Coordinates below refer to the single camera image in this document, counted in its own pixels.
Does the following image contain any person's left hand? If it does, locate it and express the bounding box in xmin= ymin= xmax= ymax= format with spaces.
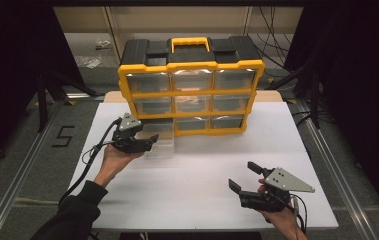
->
xmin=93 ymin=143 xmax=145 ymax=188

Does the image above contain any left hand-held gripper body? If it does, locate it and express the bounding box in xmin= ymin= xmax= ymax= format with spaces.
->
xmin=111 ymin=112 xmax=154 ymax=155

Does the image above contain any aluminium floor rail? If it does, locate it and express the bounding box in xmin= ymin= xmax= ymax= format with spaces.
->
xmin=296 ymin=99 xmax=379 ymax=240
xmin=0 ymin=99 xmax=65 ymax=240

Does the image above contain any right hand-held gripper cable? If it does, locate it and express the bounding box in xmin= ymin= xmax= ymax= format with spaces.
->
xmin=290 ymin=194 xmax=309 ymax=235

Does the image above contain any hand-held gripper cable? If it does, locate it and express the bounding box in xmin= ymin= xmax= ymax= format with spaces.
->
xmin=290 ymin=194 xmax=309 ymax=235
xmin=57 ymin=117 xmax=125 ymax=210

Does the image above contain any small clear plastic bag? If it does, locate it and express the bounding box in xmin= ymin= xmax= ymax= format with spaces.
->
xmin=95 ymin=39 xmax=112 ymax=50

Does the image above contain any large clear plastic bag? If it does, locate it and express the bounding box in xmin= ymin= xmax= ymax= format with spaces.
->
xmin=75 ymin=54 xmax=103 ymax=70

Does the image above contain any white upright post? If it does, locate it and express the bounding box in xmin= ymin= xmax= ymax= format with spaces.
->
xmin=101 ymin=6 xmax=125 ymax=58

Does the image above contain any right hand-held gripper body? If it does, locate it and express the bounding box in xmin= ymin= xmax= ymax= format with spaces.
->
xmin=238 ymin=166 xmax=316 ymax=213

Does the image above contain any clear plastic drawer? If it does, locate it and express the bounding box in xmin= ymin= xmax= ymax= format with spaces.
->
xmin=136 ymin=120 xmax=176 ymax=160

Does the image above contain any black curtain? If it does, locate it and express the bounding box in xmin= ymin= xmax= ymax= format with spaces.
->
xmin=0 ymin=0 xmax=85 ymax=176
xmin=285 ymin=0 xmax=379 ymax=228

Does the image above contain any set of clear cabinet drawers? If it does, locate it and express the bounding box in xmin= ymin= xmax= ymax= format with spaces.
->
xmin=125 ymin=68 xmax=256 ymax=131

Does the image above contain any left hand-held gripper cable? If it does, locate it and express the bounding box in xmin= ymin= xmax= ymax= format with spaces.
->
xmin=57 ymin=117 xmax=125 ymax=210

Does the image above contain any yellow black organizer cabinet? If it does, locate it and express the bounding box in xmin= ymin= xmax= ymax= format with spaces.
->
xmin=117 ymin=35 xmax=266 ymax=138

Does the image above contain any bundle of black cables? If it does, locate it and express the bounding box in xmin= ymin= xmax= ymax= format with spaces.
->
xmin=248 ymin=6 xmax=295 ymax=69

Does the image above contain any person's right hand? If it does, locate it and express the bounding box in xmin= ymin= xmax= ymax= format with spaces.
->
xmin=257 ymin=178 xmax=307 ymax=240

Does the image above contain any black metal stand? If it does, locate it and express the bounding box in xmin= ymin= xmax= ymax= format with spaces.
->
xmin=266 ymin=66 xmax=322 ymax=130
xmin=36 ymin=71 xmax=105 ymax=134

